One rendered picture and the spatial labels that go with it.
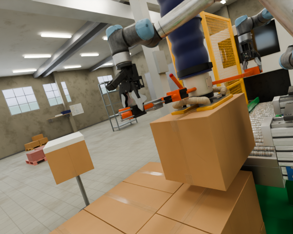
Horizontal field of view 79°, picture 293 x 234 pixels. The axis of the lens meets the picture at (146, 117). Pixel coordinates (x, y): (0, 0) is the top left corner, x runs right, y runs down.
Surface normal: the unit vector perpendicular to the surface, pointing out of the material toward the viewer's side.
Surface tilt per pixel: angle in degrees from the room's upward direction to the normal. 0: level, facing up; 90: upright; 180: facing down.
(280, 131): 90
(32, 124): 90
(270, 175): 90
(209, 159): 90
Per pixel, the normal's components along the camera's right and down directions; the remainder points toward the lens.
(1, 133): 0.73, -0.13
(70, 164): 0.42, 0.00
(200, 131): -0.67, 0.29
